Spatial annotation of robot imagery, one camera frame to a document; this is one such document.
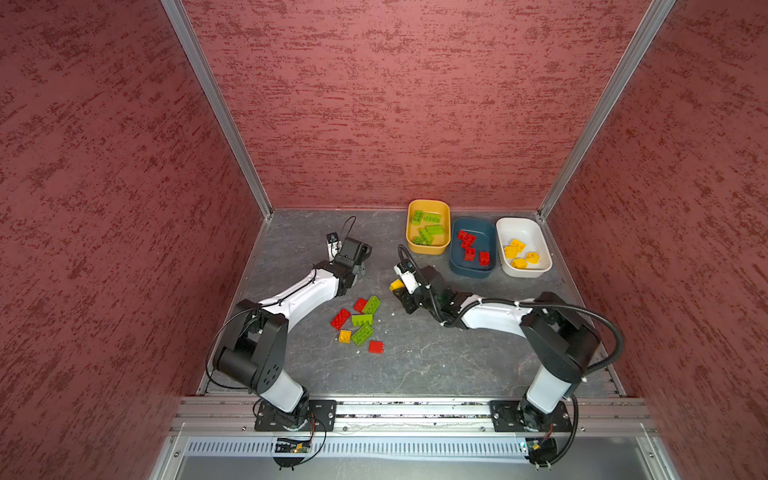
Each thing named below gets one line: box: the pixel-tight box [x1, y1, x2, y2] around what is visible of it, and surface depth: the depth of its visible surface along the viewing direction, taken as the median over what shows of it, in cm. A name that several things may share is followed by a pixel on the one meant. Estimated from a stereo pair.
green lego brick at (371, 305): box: [362, 295, 381, 315], surface depth 94 cm
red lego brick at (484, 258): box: [479, 251, 491, 267], surface depth 106 cm
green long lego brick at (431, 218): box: [423, 213, 441, 223], surface depth 120 cm
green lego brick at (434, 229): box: [425, 225, 443, 235], surface depth 116 cm
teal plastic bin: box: [450, 217, 497, 279], surface depth 108 cm
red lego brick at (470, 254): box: [463, 248, 477, 262], surface depth 106 cm
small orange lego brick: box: [338, 330, 352, 344], surface depth 89 cm
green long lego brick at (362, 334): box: [351, 324, 374, 346], surface depth 89 cm
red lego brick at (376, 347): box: [368, 340, 385, 354], surface depth 87 cm
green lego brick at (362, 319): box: [352, 314, 373, 326], surface depth 90 cm
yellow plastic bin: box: [406, 199, 451, 256], surface depth 115 cm
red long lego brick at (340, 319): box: [330, 308, 351, 331], surface depth 91 cm
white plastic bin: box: [496, 216, 553, 278], surface depth 112 cm
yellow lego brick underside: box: [504, 246, 519, 259], surface depth 108 cm
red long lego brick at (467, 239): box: [457, 230, 477, 250], surface depth 112 cm
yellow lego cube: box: [511, 258, 528, 269], surface depth 106 cm
